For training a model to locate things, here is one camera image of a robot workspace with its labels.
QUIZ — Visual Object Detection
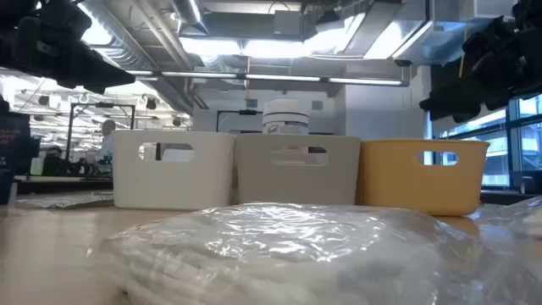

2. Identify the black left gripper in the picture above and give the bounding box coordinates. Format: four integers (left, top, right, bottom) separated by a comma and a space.
0, 0, 136, 95

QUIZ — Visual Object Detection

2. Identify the tall black rig frame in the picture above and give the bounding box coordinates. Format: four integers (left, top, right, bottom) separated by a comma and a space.
65, 101, 137, 164

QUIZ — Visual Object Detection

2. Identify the person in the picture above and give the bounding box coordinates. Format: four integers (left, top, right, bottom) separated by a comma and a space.
97, 119, 118, 175
41, 146, 71, 177

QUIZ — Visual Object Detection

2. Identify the white wipes canister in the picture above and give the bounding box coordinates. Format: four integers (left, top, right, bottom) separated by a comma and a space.
262, 98, 311, 165

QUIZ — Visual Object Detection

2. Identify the yellow plastic bin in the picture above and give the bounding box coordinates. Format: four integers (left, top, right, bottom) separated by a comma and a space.
355, 139, 491, 217

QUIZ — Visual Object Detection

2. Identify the clear bag of cotton balls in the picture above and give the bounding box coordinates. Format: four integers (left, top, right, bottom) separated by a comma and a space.
473, 195, 542, 239

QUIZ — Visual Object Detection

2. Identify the grey plastic bin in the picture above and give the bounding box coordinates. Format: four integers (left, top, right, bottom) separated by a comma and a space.
235, 133, 362, 206

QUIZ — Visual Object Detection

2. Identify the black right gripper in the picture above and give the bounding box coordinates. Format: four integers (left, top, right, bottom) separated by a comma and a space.
419, 16, 542, 124

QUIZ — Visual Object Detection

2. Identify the clear bag of cotton pads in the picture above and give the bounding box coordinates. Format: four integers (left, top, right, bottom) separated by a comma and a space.
97, 202, 542, 305

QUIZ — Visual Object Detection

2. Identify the low black rig frame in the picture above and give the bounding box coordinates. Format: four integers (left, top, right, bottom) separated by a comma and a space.
215, 108, 264, 133

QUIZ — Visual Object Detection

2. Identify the silver ceiling duct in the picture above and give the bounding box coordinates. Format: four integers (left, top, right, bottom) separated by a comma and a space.
171, 0, 205, 27

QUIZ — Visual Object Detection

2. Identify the white plastic bin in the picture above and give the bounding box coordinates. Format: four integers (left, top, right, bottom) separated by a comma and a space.
111, 129, 236, 211

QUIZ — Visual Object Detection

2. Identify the clear bandage pack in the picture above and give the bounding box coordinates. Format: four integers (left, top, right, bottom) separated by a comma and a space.
15, 190, 114, 210

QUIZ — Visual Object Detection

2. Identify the dark background desk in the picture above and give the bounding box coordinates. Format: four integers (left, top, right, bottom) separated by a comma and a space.
14, 175, 113, 195

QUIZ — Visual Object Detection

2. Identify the dark printed banner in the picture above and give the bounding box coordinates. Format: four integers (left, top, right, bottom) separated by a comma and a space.
0, 110, 33, 205

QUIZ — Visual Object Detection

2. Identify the long ceiling light fixture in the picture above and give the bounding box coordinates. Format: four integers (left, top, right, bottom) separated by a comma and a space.
126, 69, 410, 88

